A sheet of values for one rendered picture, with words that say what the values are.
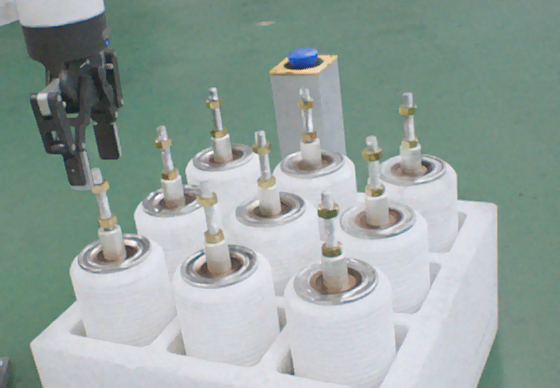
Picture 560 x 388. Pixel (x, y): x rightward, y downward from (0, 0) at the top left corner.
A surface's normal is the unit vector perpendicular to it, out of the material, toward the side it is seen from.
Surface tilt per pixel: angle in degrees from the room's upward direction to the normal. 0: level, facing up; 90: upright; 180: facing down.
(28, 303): 0
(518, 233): 0
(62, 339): 0
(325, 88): 90
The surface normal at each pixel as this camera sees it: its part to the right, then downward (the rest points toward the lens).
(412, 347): -0.14, -0.88
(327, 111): 0.89, 0.09
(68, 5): 0.35, 0.39
